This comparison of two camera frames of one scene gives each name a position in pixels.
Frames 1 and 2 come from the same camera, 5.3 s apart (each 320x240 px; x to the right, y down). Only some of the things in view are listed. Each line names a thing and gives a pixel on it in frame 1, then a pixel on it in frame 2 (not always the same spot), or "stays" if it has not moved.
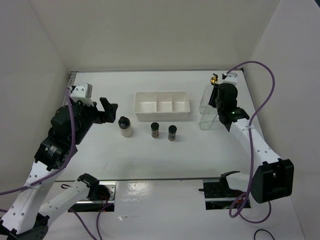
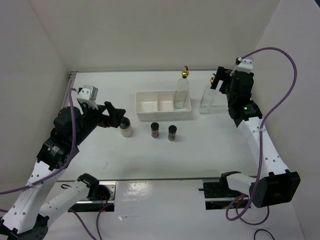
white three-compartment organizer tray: x=164 y=106 stays
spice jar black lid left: x=155 y=130 stays
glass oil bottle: x=209 y=115 to x=182 y=90
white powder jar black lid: x=126 y=129 stays
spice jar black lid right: x=172 y=132 stays
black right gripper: x=215 y=92 to x=222 y=74
